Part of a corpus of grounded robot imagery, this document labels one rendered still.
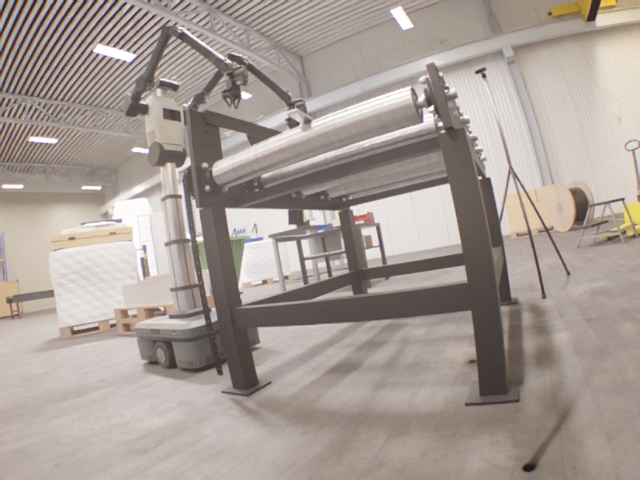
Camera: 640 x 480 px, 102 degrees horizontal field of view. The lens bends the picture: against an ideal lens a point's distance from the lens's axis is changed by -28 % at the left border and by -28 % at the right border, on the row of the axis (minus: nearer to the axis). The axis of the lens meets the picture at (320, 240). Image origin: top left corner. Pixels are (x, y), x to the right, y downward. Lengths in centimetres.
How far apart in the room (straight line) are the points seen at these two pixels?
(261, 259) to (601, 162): 1022
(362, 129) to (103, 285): 410
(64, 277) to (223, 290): 355
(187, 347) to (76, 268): 306
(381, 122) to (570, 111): 1136
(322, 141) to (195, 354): 123
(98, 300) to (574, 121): 1235
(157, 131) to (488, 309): 199
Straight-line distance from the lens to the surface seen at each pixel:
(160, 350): 211
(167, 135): 229
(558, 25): 1271
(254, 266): 855
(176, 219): 219
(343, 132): 109
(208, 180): 143
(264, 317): 130
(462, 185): 96
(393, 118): 104
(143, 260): 519
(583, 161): 1198
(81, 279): 475
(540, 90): 1234
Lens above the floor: 48
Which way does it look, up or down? 2 degrees up
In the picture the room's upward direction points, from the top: 10 degrees counter-clockwise
